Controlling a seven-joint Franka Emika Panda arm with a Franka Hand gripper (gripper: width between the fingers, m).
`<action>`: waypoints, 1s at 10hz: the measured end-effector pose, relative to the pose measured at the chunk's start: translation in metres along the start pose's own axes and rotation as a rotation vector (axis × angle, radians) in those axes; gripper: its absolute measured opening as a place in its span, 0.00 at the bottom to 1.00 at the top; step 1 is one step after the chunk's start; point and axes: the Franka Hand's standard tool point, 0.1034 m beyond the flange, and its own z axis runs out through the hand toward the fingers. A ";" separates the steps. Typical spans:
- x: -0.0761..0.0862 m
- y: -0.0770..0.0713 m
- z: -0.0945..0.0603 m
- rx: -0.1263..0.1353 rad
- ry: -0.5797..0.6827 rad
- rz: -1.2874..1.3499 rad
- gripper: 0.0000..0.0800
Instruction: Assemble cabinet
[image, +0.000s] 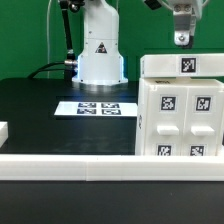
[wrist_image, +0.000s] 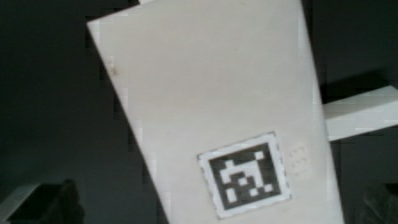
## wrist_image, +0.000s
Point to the white U-shaped fence frame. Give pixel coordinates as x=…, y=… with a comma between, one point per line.
x=361, y=113

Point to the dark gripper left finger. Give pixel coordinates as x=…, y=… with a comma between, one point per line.
x=43, y=204

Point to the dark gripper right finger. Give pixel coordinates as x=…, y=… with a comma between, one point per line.
x=381, y=204

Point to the white cabinet top block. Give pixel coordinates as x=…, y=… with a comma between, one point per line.
x=210, y=66

